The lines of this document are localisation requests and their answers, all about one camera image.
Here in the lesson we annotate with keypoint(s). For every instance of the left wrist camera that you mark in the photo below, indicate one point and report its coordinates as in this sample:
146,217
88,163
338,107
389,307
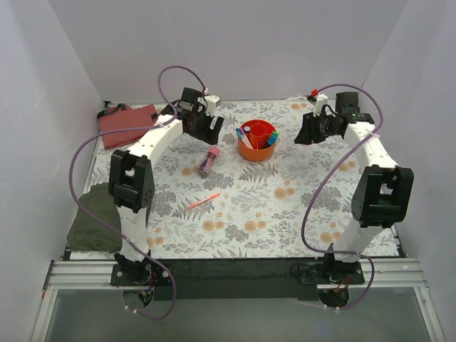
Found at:
211,101

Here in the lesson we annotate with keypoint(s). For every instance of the orange pen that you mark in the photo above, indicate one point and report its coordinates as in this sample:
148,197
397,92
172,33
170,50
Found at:
202,201

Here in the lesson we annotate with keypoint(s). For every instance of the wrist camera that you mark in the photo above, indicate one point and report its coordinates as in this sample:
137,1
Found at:
211,101
318,100

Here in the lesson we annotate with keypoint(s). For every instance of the orange round organizer container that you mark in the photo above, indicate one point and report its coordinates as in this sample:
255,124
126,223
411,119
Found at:
260,131

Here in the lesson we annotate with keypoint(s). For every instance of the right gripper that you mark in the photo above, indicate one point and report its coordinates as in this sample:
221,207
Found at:
313,125

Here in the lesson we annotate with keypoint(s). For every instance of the floral table mat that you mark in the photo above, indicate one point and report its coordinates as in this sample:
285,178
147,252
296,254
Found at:
293,204

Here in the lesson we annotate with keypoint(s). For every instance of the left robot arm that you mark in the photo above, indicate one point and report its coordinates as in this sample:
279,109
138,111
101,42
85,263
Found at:
131,182

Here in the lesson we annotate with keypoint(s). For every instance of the blue black highlighter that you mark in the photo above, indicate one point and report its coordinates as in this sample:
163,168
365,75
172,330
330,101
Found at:
270,142

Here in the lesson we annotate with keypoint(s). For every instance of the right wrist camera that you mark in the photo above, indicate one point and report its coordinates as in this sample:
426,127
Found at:
318,100

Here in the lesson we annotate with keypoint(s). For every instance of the dark green cloth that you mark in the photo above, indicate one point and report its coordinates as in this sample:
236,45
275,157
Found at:
87,234

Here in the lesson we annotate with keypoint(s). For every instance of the aluminium frame rail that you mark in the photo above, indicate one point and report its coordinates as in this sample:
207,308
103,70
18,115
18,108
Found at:
237,300

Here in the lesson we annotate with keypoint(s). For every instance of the pink capped pen tube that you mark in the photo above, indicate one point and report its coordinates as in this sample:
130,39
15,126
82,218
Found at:
208,161

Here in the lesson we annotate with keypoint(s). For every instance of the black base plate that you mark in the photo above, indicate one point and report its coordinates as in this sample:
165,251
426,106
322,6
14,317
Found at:
234,278

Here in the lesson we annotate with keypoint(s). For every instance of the red folded cloth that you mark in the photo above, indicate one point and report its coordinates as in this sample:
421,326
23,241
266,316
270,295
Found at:
123,116

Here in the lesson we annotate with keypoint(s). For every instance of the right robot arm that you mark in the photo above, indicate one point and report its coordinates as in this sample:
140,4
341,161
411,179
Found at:
382,195

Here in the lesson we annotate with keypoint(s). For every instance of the pink capped white marker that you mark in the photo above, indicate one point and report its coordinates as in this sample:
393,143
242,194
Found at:
244,136

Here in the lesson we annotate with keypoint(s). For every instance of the blue capped white marker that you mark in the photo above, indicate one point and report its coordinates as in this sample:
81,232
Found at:
248,144

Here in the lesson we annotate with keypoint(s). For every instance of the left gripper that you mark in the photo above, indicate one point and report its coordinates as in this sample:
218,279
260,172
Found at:
205,125

